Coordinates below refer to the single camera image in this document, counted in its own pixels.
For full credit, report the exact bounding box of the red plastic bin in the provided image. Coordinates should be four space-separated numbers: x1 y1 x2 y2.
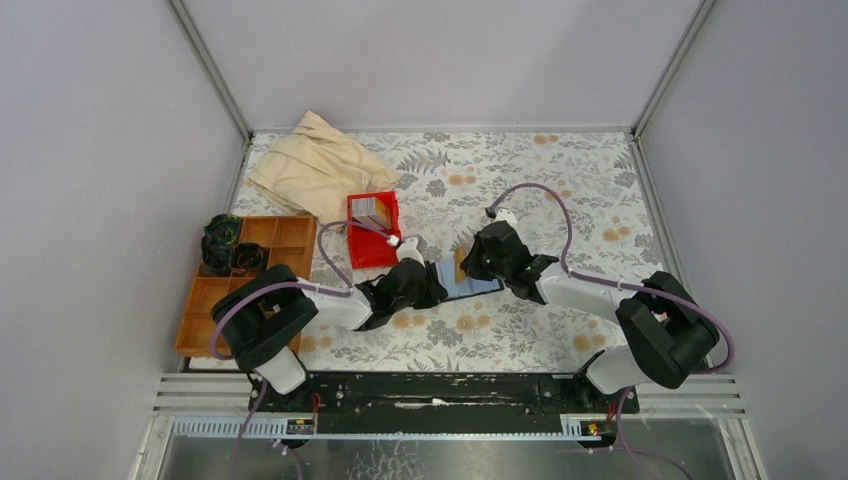
347 191 402 269

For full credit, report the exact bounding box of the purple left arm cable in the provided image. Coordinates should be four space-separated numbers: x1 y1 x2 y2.
209 221 402 480

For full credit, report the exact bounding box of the wooden compartment tray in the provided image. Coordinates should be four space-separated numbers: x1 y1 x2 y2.
174 216 317 358

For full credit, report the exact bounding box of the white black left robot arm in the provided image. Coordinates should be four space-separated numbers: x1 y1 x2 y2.
209 259 448 411

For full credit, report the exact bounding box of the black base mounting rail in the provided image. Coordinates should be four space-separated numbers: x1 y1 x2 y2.
249 371 640 435

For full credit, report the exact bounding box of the dark floral rolled cloth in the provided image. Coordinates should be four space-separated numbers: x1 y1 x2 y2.
199 236 232 277

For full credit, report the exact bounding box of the dark green rolled cloth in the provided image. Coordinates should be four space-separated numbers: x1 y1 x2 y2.
203 214 243 246

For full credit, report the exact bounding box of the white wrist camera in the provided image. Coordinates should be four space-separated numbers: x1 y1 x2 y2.
386 235 425 265
485 207 518 227

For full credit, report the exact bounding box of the orange credit card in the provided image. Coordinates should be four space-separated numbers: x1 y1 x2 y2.
453 244 468 271

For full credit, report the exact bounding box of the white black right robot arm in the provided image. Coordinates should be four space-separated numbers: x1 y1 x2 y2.
460 221 720 412

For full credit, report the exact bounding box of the stack of credit cards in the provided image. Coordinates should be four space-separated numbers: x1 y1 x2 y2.
350 196 392 230

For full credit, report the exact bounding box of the beige folded cloth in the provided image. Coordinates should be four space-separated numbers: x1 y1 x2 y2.
247 111 401 224

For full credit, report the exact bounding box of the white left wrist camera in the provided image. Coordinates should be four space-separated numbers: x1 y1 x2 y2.
386 235 425 265

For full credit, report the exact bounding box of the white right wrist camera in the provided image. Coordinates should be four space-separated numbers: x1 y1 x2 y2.
485 207 518 227

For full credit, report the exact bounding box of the black leather card holder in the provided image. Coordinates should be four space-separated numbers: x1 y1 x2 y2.
427 258 504 304

